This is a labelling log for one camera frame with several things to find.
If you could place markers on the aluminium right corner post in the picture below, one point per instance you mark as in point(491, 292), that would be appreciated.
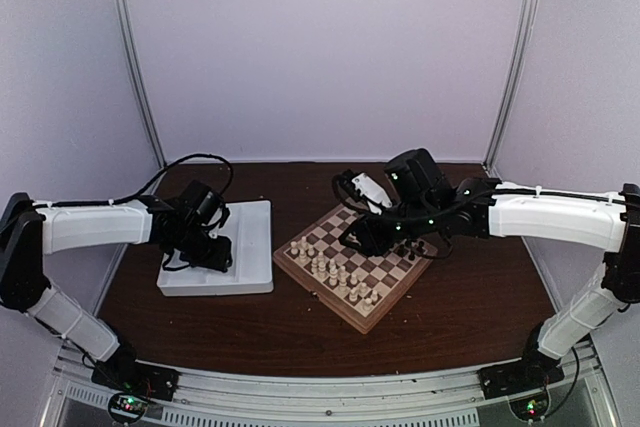
point(524, 31)

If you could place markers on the aluminium corner post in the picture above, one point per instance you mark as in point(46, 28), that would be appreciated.
point(524, 31)
point(137, 81)

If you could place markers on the white plastic sorting tray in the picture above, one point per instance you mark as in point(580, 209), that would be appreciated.
point(241, 263)

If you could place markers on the wooden chess board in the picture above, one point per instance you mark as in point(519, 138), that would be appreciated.
point(401, 273)

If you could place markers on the aluminium left corner post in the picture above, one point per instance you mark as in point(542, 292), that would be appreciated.
point(137, 81)

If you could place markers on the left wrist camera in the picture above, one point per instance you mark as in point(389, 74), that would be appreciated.
point(218, 221)

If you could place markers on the white chess pieces group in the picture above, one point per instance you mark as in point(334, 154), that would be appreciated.
point(344, 275)

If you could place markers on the aluminium front frame rail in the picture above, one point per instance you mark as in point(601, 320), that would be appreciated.
point(451, 397)

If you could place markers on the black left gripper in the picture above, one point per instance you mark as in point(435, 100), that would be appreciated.
point(218, 259)

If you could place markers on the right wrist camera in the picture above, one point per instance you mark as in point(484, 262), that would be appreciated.
point(371, 193)

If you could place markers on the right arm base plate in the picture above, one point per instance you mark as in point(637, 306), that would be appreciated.
point(519, 376)

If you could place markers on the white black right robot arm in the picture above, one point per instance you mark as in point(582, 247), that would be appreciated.
point(481, 207)

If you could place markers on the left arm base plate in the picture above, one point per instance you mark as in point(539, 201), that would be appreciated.
point(143, 380)

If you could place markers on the right controller board with LEDs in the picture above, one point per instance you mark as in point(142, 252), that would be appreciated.
point(530, 408)

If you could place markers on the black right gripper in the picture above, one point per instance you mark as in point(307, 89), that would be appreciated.
point(373, 243)

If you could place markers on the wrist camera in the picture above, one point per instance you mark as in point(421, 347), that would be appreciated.
point(218, 221)
point(371, 193)

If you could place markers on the controller board with leds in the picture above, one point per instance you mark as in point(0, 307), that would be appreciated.
point(530, 408)
point(126, 408)

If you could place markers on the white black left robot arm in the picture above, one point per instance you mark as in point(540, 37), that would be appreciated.
point(55, 257)

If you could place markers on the left controller board with LEDs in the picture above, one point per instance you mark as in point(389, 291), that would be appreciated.
point(126, 408)

